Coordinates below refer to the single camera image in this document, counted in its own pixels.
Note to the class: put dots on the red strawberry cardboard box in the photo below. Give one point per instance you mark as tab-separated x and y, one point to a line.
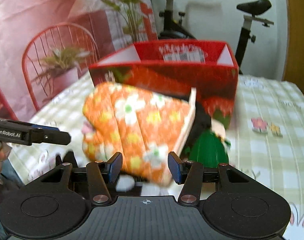
173	67

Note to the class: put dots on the orange floral oven mitt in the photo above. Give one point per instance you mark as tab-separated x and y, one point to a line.
142	125

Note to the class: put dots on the black eye mask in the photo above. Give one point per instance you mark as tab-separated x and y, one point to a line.
202	122

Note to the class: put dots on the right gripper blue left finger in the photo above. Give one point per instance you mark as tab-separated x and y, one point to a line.
99	174

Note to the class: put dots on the wooden door panel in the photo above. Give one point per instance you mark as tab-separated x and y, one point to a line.
294	71

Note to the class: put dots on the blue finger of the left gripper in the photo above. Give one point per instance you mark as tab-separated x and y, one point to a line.
50	135

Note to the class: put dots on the green knitted pouch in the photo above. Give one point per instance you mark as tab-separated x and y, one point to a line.
210	149

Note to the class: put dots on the black exercise bike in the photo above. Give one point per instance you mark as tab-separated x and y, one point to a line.
246	24

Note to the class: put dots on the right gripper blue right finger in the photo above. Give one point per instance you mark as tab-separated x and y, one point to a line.
190	175

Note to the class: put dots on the printed red backdrop cloth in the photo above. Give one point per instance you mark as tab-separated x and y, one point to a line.
47	45

